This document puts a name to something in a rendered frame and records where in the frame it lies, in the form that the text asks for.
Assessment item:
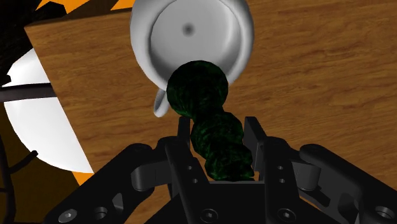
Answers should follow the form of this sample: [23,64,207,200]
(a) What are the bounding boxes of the white round chair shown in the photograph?
[0,46,95,174]

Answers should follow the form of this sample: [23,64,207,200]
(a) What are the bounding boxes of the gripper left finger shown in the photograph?
[43,116,218,224]

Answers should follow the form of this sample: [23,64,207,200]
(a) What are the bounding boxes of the dark green lumpy object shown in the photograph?
[166,60,256,182]

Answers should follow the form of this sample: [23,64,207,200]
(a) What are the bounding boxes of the white cup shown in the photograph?
[129,0,256,118]

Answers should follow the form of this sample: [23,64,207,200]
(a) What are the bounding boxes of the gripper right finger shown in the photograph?
[243,116,397,224]

